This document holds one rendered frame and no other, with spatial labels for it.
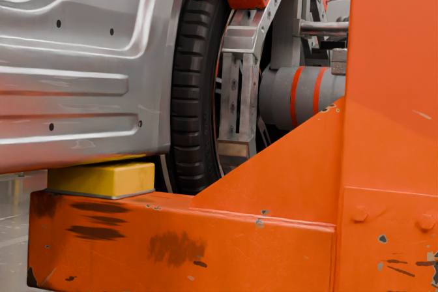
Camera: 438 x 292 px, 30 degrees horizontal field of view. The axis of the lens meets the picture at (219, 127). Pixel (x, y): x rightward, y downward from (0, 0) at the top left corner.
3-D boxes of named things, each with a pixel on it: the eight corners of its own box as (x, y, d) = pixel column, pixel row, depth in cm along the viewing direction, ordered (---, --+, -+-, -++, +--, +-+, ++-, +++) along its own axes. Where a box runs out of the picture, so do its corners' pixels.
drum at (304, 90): (277, 128, 186) (280, 66, 186) (369, 134, 178) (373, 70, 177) (254, 129, 174) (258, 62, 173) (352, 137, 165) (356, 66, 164)
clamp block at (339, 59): (337, 75, 158) (339, 48, 158) (384, 77, 155) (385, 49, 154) (330, 74, 154) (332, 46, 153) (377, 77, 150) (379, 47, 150)
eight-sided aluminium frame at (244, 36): (300, 205, 206) (313, -13, 203) (326, 208, 203) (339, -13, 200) (211, 238, 156) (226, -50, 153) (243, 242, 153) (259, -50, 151)
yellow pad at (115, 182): (88, 184, 147) (90, 156, 147) (156, 191, 142) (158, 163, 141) (43, 191, 134) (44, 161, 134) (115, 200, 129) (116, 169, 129)
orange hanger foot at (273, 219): (80, 268, 150) (88, 81, 148) (360, 314, 129) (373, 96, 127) (23, 287, 135) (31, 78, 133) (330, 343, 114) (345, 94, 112)
